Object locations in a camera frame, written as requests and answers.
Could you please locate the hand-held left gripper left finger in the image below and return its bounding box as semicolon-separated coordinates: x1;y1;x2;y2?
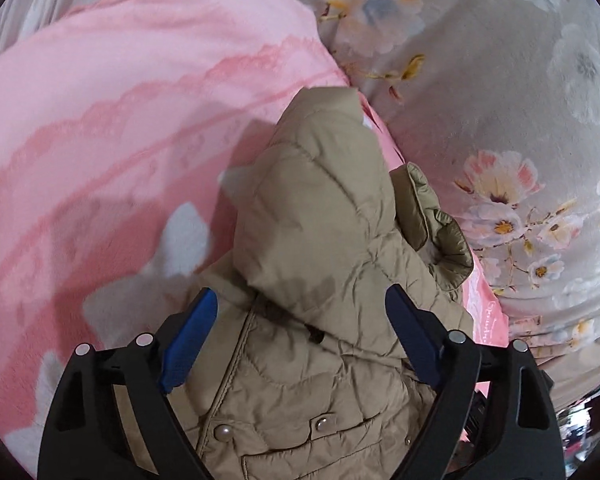
37;287;218;480

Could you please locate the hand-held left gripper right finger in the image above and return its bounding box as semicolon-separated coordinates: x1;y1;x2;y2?
384;284;566;480

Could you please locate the khaki hooded puffer jacket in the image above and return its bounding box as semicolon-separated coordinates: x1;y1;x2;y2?
112;86;488;480

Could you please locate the pink printed fleece blanket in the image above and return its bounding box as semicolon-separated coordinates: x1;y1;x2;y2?
0;0;512;480

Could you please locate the grey floral bedsheet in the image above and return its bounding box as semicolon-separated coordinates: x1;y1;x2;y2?
230;0;600;413

